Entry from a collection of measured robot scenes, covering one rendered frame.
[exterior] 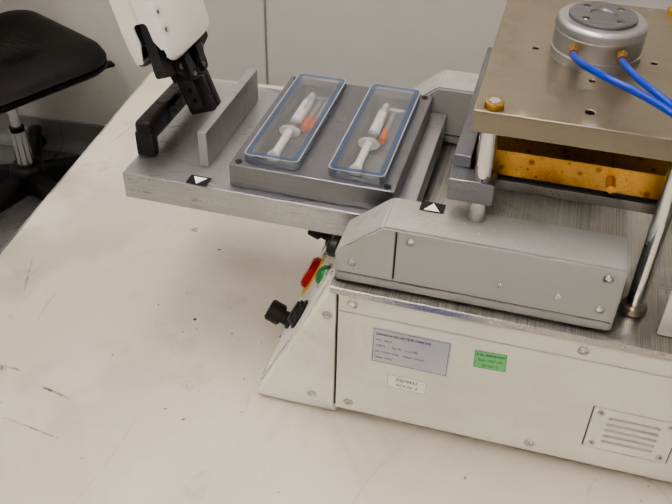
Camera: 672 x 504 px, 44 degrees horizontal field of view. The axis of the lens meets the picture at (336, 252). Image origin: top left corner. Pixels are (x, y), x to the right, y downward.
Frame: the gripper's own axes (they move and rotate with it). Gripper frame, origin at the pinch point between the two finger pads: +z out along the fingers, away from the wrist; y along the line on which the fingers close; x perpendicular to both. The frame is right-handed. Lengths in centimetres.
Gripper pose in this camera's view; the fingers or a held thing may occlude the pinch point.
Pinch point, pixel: (199, 92)
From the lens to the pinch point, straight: 90.6
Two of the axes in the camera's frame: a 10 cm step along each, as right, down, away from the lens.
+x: 9.1, -1.0, -4.0
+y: -2.7, 5.9, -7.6
